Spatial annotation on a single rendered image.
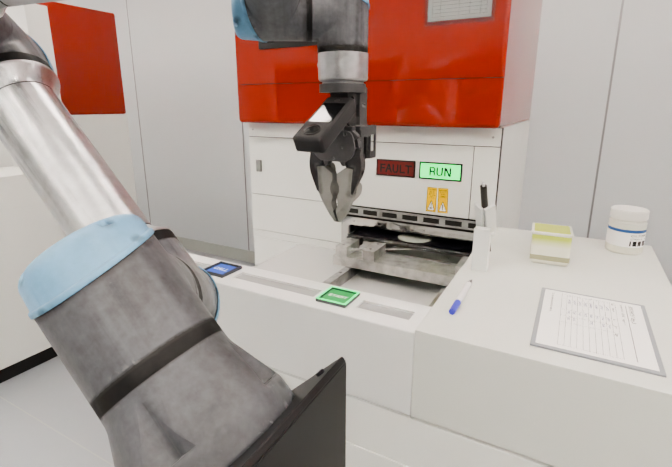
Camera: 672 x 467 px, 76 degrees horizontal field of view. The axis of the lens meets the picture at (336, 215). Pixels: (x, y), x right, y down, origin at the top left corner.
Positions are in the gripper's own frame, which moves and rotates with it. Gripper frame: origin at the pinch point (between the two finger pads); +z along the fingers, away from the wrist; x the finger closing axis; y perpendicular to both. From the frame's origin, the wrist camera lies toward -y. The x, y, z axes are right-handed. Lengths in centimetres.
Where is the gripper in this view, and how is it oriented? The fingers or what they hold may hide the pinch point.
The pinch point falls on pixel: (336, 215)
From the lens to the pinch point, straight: 68.6
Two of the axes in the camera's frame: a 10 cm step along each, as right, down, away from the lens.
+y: 4.8, -2.2, 8.5
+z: 0.0, 9.7, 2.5
